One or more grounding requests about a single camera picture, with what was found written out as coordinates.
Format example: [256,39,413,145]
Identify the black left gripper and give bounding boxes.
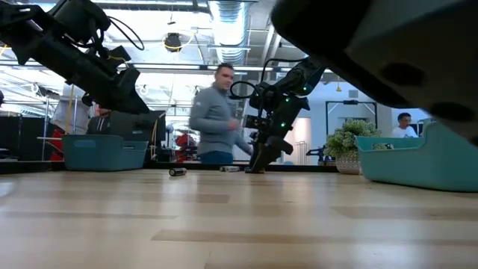
[35,39,151,115]

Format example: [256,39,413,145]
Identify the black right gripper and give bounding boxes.
[245,92,311,174]

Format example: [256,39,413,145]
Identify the black monitor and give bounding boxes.
[109,110,167,143]

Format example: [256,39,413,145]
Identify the person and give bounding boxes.
[50,84,93,135]
[188,62,255,164]
[86,108,113,135]
[391,111,419,138]

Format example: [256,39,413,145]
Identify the long ceiling light bar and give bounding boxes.
[0,61,299,75]

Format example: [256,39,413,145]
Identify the dark teal plastic bin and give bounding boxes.
[61,134,149,172]

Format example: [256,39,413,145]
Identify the red machine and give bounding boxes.
[175,133,198,164]

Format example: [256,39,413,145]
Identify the black ceiling dome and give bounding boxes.
[164,32,183,53]

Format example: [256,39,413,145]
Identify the red cart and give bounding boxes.
[48,129,66,161]

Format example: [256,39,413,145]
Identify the potted green plant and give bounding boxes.
[323,117,384,176]

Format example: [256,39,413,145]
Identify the light teal plastic bin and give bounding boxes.
[354,121,478,193]

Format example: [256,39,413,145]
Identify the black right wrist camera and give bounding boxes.
[244,114,272,130]

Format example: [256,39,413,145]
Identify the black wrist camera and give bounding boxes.
[244,114,272,130]
[106,45,132,68]

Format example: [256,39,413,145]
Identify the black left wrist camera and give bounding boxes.
[106,45,132,68]

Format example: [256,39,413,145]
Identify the black aluminium table frame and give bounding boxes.
[0,159,337,175]

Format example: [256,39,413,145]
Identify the thin left wrist cable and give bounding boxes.
[108,15,146,52]

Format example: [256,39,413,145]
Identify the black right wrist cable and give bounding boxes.
[229,58,307,100]

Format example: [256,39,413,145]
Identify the black metal rig frame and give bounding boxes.
[325,99,379,135]

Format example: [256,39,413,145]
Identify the silver spiral air duct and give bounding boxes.
[208,0,252,67]

